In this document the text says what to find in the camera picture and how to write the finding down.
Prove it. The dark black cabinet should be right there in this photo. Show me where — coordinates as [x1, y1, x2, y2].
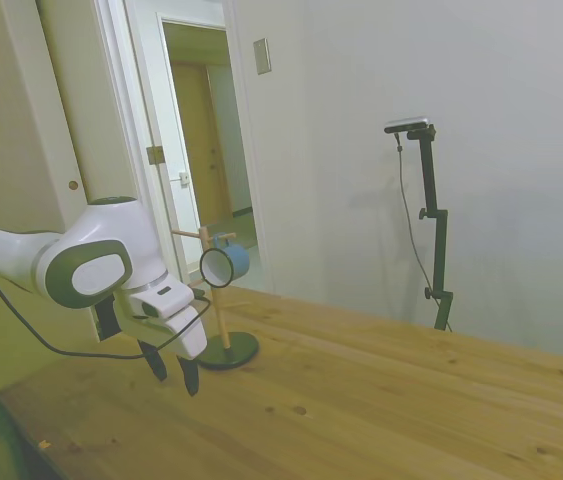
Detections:
[91, 294, 123, 344]

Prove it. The black exterior camera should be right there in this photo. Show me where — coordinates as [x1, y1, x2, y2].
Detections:
[383, 115, 433, 135]

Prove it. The brown wooden door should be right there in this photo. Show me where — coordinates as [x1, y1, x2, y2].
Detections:
[170, 60, 236, 227]

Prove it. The wooden mug tree black base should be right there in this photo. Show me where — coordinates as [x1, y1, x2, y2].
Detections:
[171, 225, 261, 372]

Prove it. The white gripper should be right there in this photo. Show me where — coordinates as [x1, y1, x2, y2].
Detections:
[114, 278, 209, 398]

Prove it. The blue enamel mug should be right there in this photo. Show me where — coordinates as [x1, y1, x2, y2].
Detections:
[199, 234, 251, 289]

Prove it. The black camera stand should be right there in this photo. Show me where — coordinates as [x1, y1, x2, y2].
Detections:
[405, 125, 455, 332]

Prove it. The grey wall switch plate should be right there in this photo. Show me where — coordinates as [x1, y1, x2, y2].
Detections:
[252, 38, 273, 76]

